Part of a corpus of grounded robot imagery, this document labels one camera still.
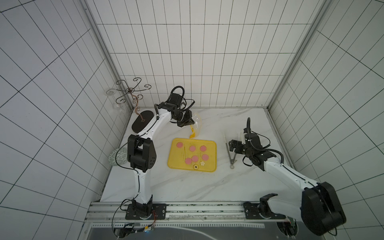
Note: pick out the aluminium mounting rail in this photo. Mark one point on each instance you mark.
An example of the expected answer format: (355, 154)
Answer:
(182, 212)

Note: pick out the yellow plastic tray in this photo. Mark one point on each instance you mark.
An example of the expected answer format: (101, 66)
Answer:
(177, 156)

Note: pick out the metal cup hanger stand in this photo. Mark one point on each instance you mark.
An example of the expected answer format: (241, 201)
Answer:
(143, 118)

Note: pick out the clear glass cup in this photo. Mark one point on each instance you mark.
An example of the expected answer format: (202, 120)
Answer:
(115, 99)

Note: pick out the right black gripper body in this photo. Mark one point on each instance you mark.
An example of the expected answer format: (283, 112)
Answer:
(237, 145)

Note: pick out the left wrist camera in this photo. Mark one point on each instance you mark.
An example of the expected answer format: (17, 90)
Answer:
(175, 99)

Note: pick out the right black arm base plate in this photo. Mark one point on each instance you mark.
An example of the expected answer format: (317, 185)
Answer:
(261, 210)

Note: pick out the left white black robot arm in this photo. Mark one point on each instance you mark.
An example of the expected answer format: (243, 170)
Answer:
(142, 153)

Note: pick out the green patterned glass bowl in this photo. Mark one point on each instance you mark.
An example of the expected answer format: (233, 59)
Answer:
(118, 157)

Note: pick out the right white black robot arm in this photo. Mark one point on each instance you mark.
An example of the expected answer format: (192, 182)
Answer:
(314, 204)

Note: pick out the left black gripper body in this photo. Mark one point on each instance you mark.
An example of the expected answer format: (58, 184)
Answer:
(183, 118)

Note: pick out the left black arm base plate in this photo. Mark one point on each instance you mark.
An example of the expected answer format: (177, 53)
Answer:
(146, 212)

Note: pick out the clear yellow resealable bag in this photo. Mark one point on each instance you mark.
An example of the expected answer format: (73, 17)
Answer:
(196, 127)

